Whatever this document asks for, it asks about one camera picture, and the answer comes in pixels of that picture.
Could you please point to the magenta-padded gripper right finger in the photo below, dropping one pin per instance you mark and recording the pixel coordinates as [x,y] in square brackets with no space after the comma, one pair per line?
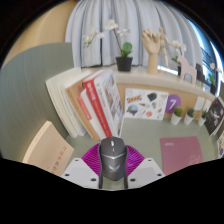
[148,170]

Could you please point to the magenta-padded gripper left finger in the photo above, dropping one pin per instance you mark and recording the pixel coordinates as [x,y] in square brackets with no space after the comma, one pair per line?
[78,170]

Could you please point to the grey computer mouse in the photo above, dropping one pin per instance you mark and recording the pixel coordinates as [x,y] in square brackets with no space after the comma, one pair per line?
[113,160]

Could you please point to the pink mouse pad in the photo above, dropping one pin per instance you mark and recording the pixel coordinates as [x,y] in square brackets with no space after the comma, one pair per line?
[181,153]

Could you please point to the beige book with red title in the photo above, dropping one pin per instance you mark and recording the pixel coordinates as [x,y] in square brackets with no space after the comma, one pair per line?
[48,150]

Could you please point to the slim red and white book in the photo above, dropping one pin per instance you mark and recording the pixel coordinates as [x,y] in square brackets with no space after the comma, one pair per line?
[85,106]

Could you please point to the white sticker sheet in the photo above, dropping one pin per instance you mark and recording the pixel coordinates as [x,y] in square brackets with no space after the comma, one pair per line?
[146,104]

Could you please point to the round purple number sticker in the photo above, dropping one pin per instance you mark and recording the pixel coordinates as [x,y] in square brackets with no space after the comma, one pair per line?
[173,103]

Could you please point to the thick white book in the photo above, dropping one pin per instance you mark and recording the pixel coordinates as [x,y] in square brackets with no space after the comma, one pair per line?
[58,100]

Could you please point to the colourful sticker sheet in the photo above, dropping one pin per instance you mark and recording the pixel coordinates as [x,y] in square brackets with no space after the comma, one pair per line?
[221,145]

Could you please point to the black book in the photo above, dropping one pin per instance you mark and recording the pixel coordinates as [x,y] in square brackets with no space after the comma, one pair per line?
[215,116]

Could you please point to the wooden desk shelf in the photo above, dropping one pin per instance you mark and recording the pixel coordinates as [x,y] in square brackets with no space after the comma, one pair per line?
[140,79]

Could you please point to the pink horse figurine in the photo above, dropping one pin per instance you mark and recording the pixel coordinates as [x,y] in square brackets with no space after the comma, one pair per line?
[186,68]

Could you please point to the black horse figurine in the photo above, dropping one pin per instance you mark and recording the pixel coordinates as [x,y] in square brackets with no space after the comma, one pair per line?
[200,73]

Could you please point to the wooden hand model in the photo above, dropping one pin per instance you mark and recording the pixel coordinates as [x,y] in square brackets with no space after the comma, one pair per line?
[152,50]

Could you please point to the wooden mannequin figure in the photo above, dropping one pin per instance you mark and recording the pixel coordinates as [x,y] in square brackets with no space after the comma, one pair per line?
[165,50]

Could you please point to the grey white curtain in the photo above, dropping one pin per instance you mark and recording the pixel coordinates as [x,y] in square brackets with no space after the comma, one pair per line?
[100,33]

